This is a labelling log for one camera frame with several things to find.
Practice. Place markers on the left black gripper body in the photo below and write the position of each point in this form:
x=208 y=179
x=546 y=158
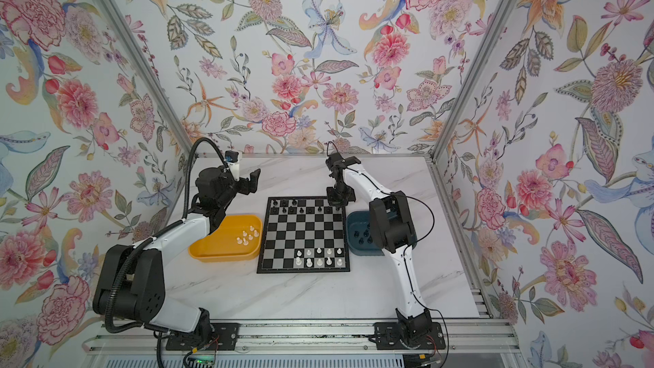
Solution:
x=229 y=192

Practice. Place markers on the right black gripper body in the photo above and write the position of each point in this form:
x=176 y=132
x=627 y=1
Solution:
x=340 y=196

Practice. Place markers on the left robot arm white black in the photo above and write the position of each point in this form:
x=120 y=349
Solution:
x=131 y=291

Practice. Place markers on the black chess pieces on board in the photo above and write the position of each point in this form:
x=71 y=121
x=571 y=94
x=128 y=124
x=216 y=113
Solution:
x=300 y=205

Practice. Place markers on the black chess pieces in tray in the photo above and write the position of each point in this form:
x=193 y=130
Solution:
x=362 y=234

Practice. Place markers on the black white chess board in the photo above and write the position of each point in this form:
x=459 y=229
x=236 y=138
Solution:
x=283 y=235

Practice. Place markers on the white chess pieces in tray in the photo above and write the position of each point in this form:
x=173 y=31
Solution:
x=250 y=237

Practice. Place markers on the white chess pieces on board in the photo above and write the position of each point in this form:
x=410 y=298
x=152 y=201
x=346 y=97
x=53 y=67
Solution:
x=318 y=258

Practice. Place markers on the dark teal plastic tray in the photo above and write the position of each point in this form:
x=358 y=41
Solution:
x=372 y=250

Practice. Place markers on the yellow plastic tray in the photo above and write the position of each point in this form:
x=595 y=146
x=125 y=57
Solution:
x=221 y=245

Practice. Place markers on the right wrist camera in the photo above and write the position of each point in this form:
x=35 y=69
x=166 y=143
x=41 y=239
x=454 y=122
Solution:
x=336 y=161

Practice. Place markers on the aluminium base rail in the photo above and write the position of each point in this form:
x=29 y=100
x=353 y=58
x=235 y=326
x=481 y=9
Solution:
x=462 y=336

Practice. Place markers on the left aluminium corner post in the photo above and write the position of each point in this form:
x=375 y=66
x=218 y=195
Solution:
x=137 y=59

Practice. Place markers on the aluminium corner post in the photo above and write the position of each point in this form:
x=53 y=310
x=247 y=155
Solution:
x=478 y=65
x=137 y=59

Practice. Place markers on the right aluminium corner post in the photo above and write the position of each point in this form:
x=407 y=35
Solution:
x=478 y=65

